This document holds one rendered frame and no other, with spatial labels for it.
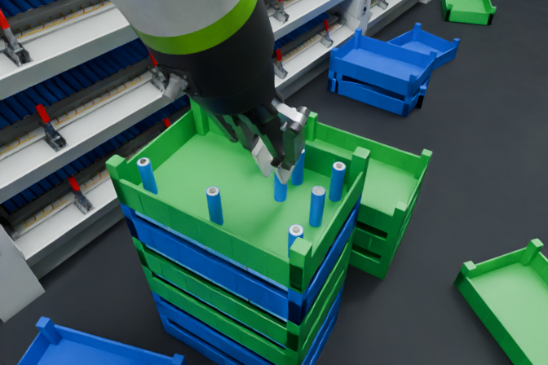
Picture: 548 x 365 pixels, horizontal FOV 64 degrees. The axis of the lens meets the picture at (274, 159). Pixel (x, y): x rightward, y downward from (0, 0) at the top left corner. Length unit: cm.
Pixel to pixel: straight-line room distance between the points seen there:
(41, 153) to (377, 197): 70
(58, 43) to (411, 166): 77
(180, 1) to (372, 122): 124
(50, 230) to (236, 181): 52
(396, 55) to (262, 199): 111
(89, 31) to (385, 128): 93
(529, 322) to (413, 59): 92
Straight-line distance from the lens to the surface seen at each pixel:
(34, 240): 106
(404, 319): 102
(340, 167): 60
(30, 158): 95
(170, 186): 67
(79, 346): 103
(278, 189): 58
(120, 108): 101
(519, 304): 113
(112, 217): 118
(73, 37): 90
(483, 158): 144
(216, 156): 71
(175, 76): 33
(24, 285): 109
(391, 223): 91
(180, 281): 74
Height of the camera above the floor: 87
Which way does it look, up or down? 42 degrees down
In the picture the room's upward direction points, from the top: straight up
